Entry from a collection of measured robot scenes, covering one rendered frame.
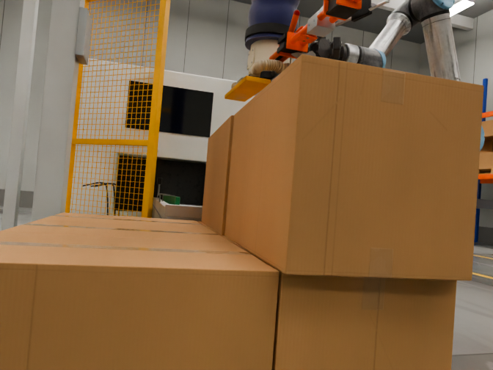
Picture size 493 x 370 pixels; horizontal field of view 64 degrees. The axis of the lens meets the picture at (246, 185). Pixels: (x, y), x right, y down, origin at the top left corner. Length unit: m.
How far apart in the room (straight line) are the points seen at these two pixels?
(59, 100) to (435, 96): 2.27
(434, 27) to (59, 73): 2.09
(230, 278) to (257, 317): 0.09
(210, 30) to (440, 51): 10.21
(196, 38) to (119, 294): 11.10
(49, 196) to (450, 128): 2.29
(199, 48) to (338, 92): 10.88
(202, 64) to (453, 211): 10.80
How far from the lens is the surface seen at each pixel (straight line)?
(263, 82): 1.53
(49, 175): 2.69
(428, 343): 0.96
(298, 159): 0.72
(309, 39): 1.42
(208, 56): 11.57
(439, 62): 1.93
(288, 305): 0.78
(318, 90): 0.75
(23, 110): 5.01
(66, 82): 2.75
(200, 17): 11.91
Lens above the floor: 0.68
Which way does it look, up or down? 2 degrees up
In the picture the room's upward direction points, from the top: 5 degrees clockwise
